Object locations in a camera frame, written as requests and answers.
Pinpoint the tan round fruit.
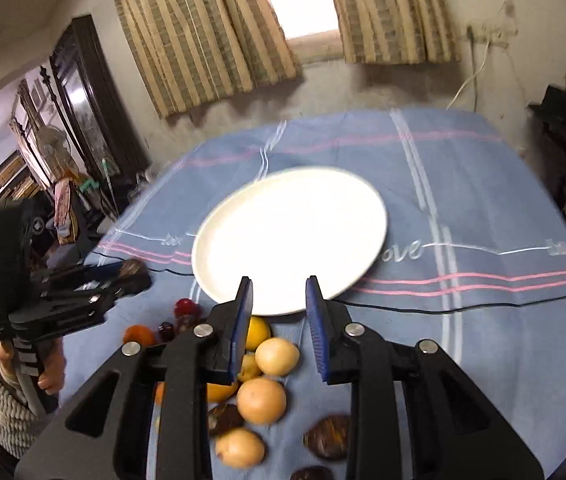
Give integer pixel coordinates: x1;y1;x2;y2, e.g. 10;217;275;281
236;377;287;425
215;428;266;469
255;338;300;377

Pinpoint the red cherry tomato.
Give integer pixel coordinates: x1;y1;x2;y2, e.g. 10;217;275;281
173;298;199;318

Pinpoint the orange mandarin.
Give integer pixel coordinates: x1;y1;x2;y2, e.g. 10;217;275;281
122;324;158;347

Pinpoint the dark brown mangosteen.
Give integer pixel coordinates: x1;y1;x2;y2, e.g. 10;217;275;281
303;414;350;462

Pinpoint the grey knitted sleeve forearm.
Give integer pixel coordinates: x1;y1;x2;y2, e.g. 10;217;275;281
0;367;48;460

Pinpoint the person's left hand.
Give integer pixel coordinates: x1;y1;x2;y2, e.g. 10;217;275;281
0;336;67;396

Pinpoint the yellow orange fruit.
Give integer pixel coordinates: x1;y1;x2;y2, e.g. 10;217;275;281
245;316;272;352

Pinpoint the white round plate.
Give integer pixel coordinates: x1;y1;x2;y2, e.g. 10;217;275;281
191;167;388;316

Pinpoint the dark brown fruit bottom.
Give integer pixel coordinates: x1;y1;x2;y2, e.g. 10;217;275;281
289;466;334;480

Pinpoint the blue striped tablecloth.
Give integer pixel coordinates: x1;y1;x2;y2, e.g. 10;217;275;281
60;110;566;474

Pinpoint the dark framed mirror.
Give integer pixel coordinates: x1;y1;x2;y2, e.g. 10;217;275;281
50;14;149;200

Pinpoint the left striped curtain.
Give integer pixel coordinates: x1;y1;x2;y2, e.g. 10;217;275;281
115;0;301;118

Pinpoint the striped curtain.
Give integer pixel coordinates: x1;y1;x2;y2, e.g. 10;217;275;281
333;0;458;65
115;0;301;118

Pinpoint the right striped curtain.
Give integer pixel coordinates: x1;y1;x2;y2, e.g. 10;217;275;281
333;0;458;65

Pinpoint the white wall cable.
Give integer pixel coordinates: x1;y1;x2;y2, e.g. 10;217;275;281
446;29;492;111

